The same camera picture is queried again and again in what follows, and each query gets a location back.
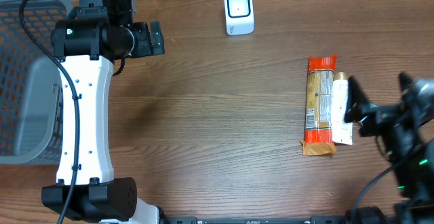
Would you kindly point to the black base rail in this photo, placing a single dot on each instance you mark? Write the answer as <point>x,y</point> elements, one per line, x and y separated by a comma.
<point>311,220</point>

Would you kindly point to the orange spaghetti packet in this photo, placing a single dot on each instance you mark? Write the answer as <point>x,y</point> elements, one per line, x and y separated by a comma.
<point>318,116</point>

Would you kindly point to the teal wet wipes pack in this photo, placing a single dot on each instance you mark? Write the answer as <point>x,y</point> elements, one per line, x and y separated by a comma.
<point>365,118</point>

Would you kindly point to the white cream tube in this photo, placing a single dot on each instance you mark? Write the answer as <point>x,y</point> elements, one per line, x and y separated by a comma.
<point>342,132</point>

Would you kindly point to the grey plastic mesh basket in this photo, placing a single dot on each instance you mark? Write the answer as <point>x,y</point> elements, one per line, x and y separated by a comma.
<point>31,96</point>

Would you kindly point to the white barcode scanner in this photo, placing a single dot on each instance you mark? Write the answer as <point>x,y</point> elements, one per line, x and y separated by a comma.
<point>239,17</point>

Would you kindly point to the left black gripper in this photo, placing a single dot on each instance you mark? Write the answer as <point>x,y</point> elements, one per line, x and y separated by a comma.
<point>140,47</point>

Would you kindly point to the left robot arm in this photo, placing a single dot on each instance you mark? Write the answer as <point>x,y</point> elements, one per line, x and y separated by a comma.
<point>86,46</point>

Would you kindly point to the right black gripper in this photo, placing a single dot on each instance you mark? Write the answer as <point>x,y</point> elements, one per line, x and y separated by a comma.
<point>351,107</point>

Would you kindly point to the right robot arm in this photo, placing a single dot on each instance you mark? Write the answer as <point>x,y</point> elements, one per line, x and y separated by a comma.
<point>414,176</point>

